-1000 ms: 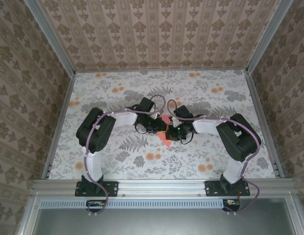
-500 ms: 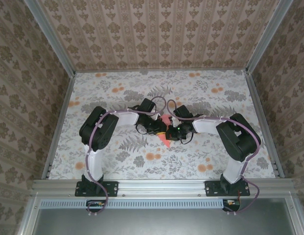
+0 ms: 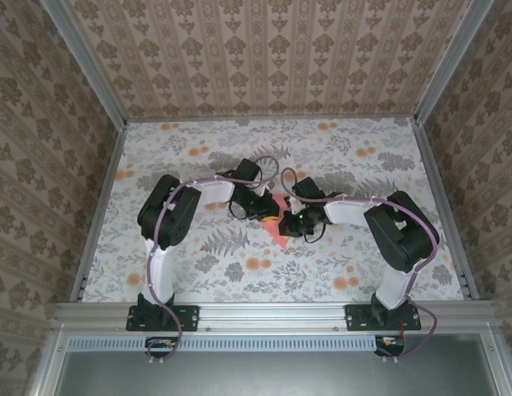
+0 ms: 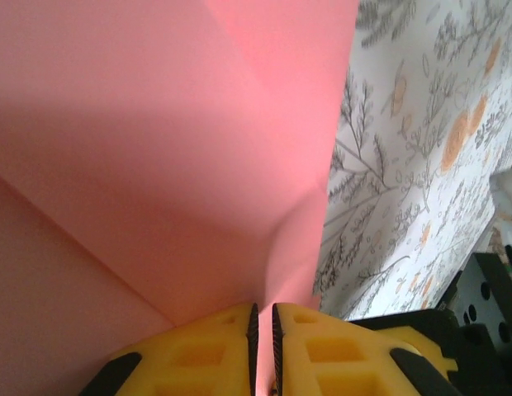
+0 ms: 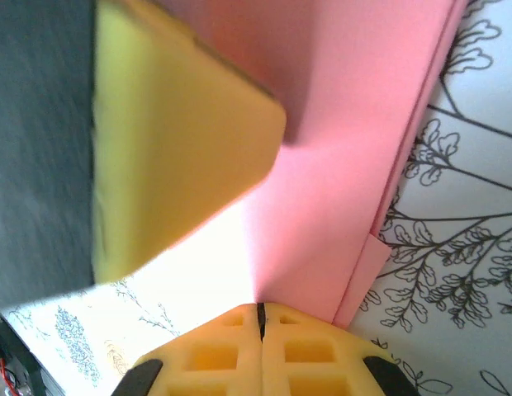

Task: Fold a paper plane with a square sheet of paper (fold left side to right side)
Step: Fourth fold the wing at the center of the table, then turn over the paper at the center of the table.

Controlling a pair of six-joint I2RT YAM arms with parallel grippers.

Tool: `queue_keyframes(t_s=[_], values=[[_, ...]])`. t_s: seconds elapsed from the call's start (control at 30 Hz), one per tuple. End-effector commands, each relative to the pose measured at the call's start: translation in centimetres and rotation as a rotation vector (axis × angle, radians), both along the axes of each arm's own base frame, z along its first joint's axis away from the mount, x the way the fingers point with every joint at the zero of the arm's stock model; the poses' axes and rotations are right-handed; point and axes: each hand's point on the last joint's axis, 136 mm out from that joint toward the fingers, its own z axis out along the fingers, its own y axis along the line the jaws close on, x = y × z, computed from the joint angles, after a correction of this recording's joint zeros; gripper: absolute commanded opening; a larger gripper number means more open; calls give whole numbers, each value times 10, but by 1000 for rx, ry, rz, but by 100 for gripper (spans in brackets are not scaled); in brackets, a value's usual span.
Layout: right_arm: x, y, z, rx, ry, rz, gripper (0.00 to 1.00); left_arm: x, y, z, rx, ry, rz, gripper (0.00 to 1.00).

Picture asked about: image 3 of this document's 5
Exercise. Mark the pink cloth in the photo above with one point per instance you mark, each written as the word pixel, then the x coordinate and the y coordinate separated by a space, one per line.
pixel 278 235

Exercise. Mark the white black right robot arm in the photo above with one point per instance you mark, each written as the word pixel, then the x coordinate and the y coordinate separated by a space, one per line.
pixel 394 286

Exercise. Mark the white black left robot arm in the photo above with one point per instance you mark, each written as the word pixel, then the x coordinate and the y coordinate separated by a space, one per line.
pixel 161 272

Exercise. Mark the grey metal panel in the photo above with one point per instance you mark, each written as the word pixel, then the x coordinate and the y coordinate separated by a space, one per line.
pixel 272 375

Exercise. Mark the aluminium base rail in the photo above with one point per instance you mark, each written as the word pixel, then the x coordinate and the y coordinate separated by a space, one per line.
pixel 272 315

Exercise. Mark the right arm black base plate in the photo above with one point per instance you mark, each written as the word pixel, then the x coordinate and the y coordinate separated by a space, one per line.
pixel 355 317

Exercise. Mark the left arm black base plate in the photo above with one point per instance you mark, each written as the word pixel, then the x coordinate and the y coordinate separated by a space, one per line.
pixel 190 317

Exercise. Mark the aluminium side rail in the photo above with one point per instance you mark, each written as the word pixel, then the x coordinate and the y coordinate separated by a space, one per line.
pixel 442 198
pixel 103 206

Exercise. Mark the aluminium frame post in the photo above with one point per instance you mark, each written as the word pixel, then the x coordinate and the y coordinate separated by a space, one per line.
pixel 82 62
pixel 454 62

